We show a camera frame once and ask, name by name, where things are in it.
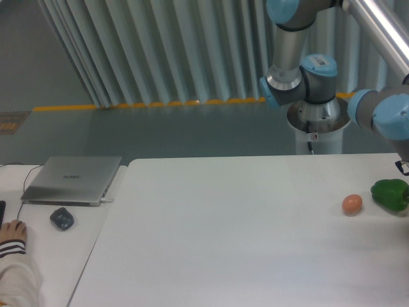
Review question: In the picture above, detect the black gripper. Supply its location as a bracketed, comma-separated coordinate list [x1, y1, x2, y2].
[395, 160, 409, 176]

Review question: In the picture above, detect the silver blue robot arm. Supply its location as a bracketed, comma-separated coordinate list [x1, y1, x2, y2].
[259, 1, 408, 176]

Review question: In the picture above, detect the cream sleeved forearm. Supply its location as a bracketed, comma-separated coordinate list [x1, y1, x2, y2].
[1, 239, 41, 306]

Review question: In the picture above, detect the green bell pepper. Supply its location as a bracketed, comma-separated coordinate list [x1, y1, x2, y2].
[371, 178, 408, 212]

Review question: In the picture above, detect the person's hand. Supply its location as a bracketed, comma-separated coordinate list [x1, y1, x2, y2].
[0, 219, 27, 244]

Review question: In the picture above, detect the brown egg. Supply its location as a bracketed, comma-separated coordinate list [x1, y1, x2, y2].
[341, 194, 363, 216]

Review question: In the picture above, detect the folding partition screen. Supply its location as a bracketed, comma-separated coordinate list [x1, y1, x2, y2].
[37, 0, 409, 108]

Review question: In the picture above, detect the silver closed laptop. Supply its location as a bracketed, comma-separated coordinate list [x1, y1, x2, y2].
[21, 156, 121, 207]

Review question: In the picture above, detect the white side desk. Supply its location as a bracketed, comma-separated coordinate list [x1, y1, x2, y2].
[1, 165, 127, 306]

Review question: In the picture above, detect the black phone at edge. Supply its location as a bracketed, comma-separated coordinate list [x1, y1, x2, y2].
[0, 200, 6, 226]

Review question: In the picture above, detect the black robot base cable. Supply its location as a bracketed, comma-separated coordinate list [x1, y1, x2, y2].
[305, 120, 315, 155]

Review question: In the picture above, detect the thin black mouse cable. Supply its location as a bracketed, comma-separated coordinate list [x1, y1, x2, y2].
[0, 163, 44, 222]

